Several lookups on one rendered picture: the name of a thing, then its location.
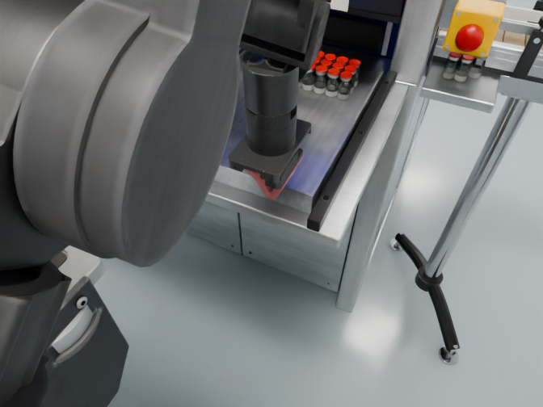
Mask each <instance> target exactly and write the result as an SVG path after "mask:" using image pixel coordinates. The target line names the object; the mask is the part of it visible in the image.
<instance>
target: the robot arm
mask: <svg viewBox="0 0 543 407"><path fill-rule="evenodd" d="M330 8H331V6H330V3H327V2H326V0H0V407H43V405H42V403H43V401H44V398H45V395H46V392H47V389H48V373H47V372H46V367H47V365H48V361H49V358H48V357H47V356H45V355H43V352H44V348H45V347H46V344H47V342H48V339H49V336H50V334H51V332H52V330H53V326H54V324H55V322H56V319H57V316H58V313H59V312H60V309H61V306H62V304H63V301H64V299H65V296H66V293H67V291H68V289H69V286H70V284H71V281H72V279H71V278H70V277H69V276H67V275H64V274H62V273H61V272H60V271H59V269H58V268H57V267H56V266H55V265H54V264H53V263H52V262H50V260H52V259H53V258H54V257H56V256H57V255H58V254H59V253H60V252H61V251H62V250H64V249H65V248H66V247H68V246H69V245H71V246H73V247H75V248H77V249H79V250H82V251H85V252H87V253H89V254H92V255H94V256H96V257H99V258H107V259H109V258H118V259H120V260H123V261H125V262H128V263H130V264H133V265H134V266H138V267H146V266H152V265H153V264H155V263H156V262H159V261H161V260H162V259H163V258H164V257H165V256H167V255H168V254H169V253H170V252H171V251H172V250H173V248H174V247H175V246H176V245H177V244H178V243H179V241H180V240H181V238H182V237H183V235H184V234H185V233H186V232H187V230H188V229H189V227H190V225H191V224H192V222H193V220H194V219H195V218H196V215H197V213H198V212H199V210H200V208H201V206H202V204H203V202H204V200H205V199H206V197H207V194H208V192H209V190H210V188H211V186H212V184H213V180H214V179H215V177H216V174H217V171H218V169H219V166H220V164H221V159H222V158H223V155H224V152H225V148H226V145H227V142H228V139H229V135H230V131H231V128H232V124H233V120H234V114H235V110H236V105H237V99H238V88H239V77H240V60H239V51H238V49H239V48H243V49H245V50H248V51H249V52H247V53H246V54H245V55H244V57H243V58H242V70H243V84H244V97H245V110H246V135H245V136H244V137H243V138H242V140H241V141H240V142H239V143H238V145H237V146H236V147H235V149H234V150H233V151H232V153H231V154H230V155H229V156H228V162H229V168H230V169H233V170H237V171H240V172H242V171H243V170H244V169H245V170H246V172H247V173H248V174H249V175H250V176H251V177H252V178H253V179H254V180H255V181H256V182H257V183H258V184H259V186H260V188H261V189H262V191H263V193H264V194H265V195H266V196H267V197H268V198H271V199H276V198H277V197H278V195H279V194H280V193H281V191H282V190H283V188H284V186H285V185H286V183H287V182H288V180H289V179H290V178H291V176H292V175H293V173H294V171H295V169H296V168H297V166H298V165H299V163H300V161H301V159H302V158H303V150H302V149H301V148H299V147H300V146H301V144H302V142H303V141H304V139H305V138H306V137H307V135H308V134H310V133H311V123H310V122H307V121H304V120H299V119H297V96H298V82H299V81H300V80H301V79H302V78H303V77H304V76H305V75H306V73H307V71H309V70H310V68H311V67H312V65H313V63H314V61H315V59H316V58H317V56H318V54H319V51H320V48H321V46H322V39H323V36H324V32H325V29H326V23H327V20H328V16H329V13H330Z"/></svg>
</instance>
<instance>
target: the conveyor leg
mask: <svg viewBox="0 0 543 407"><path fill-rule="evenodd" d="M501 95H504V96H507V99H506V101H505V103H504V105H503V107H502V109H501V111H500V113H499V115H498V117H497V120H496V121H495V124H494V126H493V128H492V129H491V131H490V134H489V136H488V137H487V139H486V143H485V144H484V146H483V148H482V151H481V152H480V154H479V156H478V159H477V161H476V162H475V165H474V167H473V169H472V171H471V173H470V175H469V177H468V179H467V181H466V183H465V186H464V188H463V190H462V192H461V194H460V196H459V198H458V200H457V202H456V204H455V206H454V208H453V210H452V213H451V215H450V217H449V218H448V221H447V223H446V225H445V226H444V229H443V232H442V233H441V235H440V238H439V240H438V242H437V243H436V246H435V248H434V250H433V251H432V254H431V257H430V258H429V260H428V262H427V265H426V266H425V268H424V270H423V274H424V276H425V277H426V278H428V279H430V280H436V279H438V278H439V276H440V274H441V272H442V270H443V269H444V266H445V264H446V263H447V261H448V259H449V257H450V255H451V254H452V252H453V250H454V248H455V246H456V244H457V243H458V241H459V239H460V237H461V235H462V234H463V232H464V230H465V227H466V225H467V224H468V223H469V220H470V218H471V216H472V215H473V214H474V211H475V209H476V207H477V206H478V204H479V202H480V200H481V198H482V197H483V195H484V193H485V191H486V189H487V187H488V186H489V184H490V181H491V179H492V178H493V177H494V175H495V172H496V170H497V169H498V167H499V165H500V163H501V161H502V160H503V158H504V156H505V154H506V152H507V150H508V148H509V147H510V145H511V143H512V141H513V139H514V138H515V136H516V133H517V132H518V130H519V128H520V126H521V124H522V123H523V121H524V118H525V117H526V115H527V114H528V111H529V109H530V108H531V106H532V104H533V103H539V104H543V103H541V102H537V101H533V100H529V99H523V98H519V97H516V96H511V95H508V94H501Z"/></svg>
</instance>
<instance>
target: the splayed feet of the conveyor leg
mask: <svg viewBox="0 0 543 407"><path fill-rule="evenodd" d="M389 246H390V248H391V249H392V250H395V251H402V250H404V251H405V252H406V254H407V255H408V256H409V257H410V259H411V260H412V262H413V263H414V265H415V266H416V268H417V270H418V272H417V274H416V276H415V283H416V285H417V286H418V287H419V288H420V289H422V290H423V291H425V292H428V293H429V295H430V297H431V301H432V303H433V306H434V309H435V311H436V316H437V319H438V322H439V326H440V331H441V333H442V337H443V340H444V345H445V346H443V347H441V348H440V350H439V357H440V359H441V361H442V362H443V363H445V364H447V365H454V364H456V363H457V362H458V359H459V356H458V353H457V352H456V349H460V345H459V342H458V339H457V334H456V331H455V329H454V325H453V320H452V318H451V314H450V312H449V309H448V305H447V302H446V299H445V298H444V293H443V292H442V290H441V287H440V285H441V283H442V281H443V278H444V276H443V274H442V272H441V274H440V276H439V278H438V279H436V280H430V279H428V278H426V277H425V276H424V274H423V270H424V268H425V266H426V265H427V260H426V258H425V257H424V256H423V254H422V253H421V252H420V250H419V249H418V248H417V247H416V246H415V245H414V243H413V242H412V241H411V240H410V239H409V238H408V237H407V236H406V234H405V233H402V232H400V233H398V234H397V235H396V236H395V238H393V239H391V240H390V242H389Z"/></svg>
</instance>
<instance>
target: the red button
mask: <svg viewBox="0 0 543 407"><path fill-rule="evenodd" d="M483 37H484V32H483V30H482V29H481V28H480V27H479V26H478V25H476V24H467V25H465V26H464V27H462V28H461V29H460V30H459V31H458V33H457V36H456V39H455V44H456V46H457V48H458V49H460V50H461V51H462V52H472V51H474V50H476V49H478V48H479V47H480V46H481V44H482V41H483Z"/></svg>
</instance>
